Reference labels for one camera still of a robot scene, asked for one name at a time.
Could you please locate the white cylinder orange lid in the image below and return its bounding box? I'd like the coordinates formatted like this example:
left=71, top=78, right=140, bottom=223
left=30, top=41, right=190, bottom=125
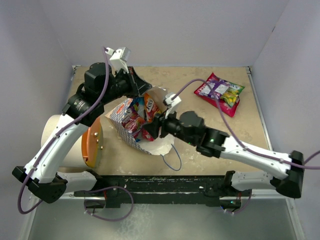
left=41, top=114, right=104, bottom=169

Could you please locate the pink cookie snack packet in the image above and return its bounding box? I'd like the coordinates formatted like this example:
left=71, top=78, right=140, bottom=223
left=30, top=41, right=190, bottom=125
left=193, top=72, right=245, bottom=118

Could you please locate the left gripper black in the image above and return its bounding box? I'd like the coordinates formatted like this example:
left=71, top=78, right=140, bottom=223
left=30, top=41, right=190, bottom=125
left=100, top=66, right=152, bottom=106

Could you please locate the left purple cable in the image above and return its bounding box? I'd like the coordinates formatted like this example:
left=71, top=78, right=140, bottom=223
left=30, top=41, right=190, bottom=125
left=17, top=46, right=111, bottom=215

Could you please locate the aluminium table frame rail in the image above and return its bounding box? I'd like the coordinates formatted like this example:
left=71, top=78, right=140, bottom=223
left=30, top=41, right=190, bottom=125
left=245, top=66, right=273, bottom=150

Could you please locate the green yellow candy packet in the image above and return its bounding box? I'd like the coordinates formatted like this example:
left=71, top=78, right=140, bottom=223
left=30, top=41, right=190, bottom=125
left=220, top=80, right=245, bottom=108

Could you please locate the blue checkered paper bag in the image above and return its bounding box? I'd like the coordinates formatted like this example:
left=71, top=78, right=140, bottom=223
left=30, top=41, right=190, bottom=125
left=105, top=86, right=182, bottom=172

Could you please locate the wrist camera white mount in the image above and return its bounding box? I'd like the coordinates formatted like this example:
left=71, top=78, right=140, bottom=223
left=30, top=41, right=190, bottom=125
left=105, top=47, right=131, bottom=73
left=163, top=92, right=181, bottom=119

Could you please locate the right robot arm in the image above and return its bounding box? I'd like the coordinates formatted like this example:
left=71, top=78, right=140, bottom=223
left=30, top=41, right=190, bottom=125
left=143, top=111, right=304, bottom=199

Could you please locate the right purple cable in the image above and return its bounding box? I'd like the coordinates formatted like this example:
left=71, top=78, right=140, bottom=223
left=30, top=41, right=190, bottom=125
left=172, top=78, right=320, bottom=171

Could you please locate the orange snack packet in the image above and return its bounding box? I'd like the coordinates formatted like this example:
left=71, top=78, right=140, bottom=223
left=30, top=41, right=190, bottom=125
left=144, top=93, right=162, bottom=123

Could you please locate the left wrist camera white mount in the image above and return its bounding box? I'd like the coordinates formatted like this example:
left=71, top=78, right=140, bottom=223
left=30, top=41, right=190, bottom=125
left=105, top=47, right=131, bottom=73

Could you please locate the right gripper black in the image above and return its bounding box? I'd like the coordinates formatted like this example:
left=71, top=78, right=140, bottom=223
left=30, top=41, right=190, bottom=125
left=143, top=105, right=197, bottom=145

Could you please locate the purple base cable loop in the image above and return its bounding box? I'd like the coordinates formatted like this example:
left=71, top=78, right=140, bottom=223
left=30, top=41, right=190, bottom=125
left=83, top=185, right=135, bottom=222

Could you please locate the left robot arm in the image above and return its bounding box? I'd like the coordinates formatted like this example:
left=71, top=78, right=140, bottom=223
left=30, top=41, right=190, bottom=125
left=12, top=62, right=152, bottom=204

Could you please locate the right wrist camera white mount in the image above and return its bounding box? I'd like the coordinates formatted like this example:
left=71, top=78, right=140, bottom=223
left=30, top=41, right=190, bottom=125
left=163, top=92, right=181, bottom=119

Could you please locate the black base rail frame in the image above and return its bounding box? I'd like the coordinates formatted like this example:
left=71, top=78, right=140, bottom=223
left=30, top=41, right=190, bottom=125
left=74, top=174, right=251, bottom=209

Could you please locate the purple pink candy packet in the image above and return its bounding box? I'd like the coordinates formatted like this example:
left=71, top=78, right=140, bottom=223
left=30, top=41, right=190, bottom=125
left=121, top=106, right=145, bottom=138

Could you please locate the purple white snack packet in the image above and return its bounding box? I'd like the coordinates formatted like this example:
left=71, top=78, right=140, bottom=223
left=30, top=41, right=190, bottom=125
left=197, top=79, right=229, bottom=100

